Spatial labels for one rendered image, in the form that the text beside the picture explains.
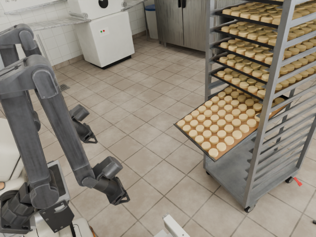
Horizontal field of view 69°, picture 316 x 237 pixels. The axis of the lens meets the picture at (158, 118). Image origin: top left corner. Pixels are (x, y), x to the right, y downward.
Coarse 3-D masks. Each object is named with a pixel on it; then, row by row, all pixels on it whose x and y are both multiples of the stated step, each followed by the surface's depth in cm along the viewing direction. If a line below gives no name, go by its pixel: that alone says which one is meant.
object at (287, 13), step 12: (288, 0) 86; (288, 12) 87; (288, 24) 91; (276, 48) 97; (276, 60) 100; (276, 72) 103; (264, 108) 116; (264, 120) 119; (264, 132) 125; (252, 156) 139; (252, 168) 143; (252, 180) 149
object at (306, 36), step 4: (312, 32) 107; (300, 36) 104; (304, 36) 106; (308, 36) 107; (312, 36) 109; (292, 40) 102; (296, 40) 104; (300, 40) 106; (304, 40) 107; (288, 44) 102; (292, 44) 104; (272, 52) 100
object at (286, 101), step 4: (308, 88) 134; (312, 88) 136; (300, 92) 136; (304, 92) 133; (292, 96) 133; (296, 96) 130; (284, 100) 131; (288, 100) 128; (292, 100) 130; (276, 104) 129; (280, 104) 125; (284, 104) 128; (272, 108) 123; (276, 108) 125; (256, 116) 123; (260, 116) 120
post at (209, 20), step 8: (208, 0) 121; (208, 8) 123; (208, 16) 126; (208, 24) 128; (208, 32) 130; (208, 40) 133; (208, 48) 136; (208, 56) 139; (208, 64) 142; (208, 80) 149
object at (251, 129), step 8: (216, 104) 150; (216, 112) 145; (256, 112) 135; (272, 112) 132; (184, 120) 149; (192, 128) 142; (208, 128) 138; (256, 128) 127; (232, 136) 129; (200, 144) 132; (216, 144) 129; (232, 144) 125; (208, 152) 127; (224, 152) 123
